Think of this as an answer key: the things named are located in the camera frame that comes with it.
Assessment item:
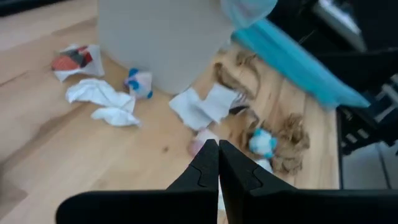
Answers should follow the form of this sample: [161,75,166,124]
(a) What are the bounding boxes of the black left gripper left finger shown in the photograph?
[55,139,220,224]

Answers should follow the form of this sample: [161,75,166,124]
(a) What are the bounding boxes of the dark printed snack wrapper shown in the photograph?
[228,93,250,115]

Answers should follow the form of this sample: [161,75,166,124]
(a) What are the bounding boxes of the white plastic trash bin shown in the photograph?
[97,0,237,96]

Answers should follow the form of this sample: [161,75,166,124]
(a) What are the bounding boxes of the brown paper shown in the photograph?
[213,49,264,101]
[238,108,312,175]

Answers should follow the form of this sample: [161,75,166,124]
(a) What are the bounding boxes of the white tissue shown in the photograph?
[254,158,274,174]
[64,77,143,128]

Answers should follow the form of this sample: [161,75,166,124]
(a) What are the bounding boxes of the red and white wrapper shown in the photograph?
[50,43,106,83]

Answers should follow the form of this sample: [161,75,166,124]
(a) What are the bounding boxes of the grey laptop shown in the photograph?
[312,0,368,53]

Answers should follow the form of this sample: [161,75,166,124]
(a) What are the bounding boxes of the torn white paper sheet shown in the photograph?
[168,83,241,131]

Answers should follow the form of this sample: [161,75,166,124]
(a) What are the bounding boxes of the white blue pink paper ball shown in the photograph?
[123,67,154,100]

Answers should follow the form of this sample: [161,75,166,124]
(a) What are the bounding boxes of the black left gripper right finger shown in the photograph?
[218,139,398,224]

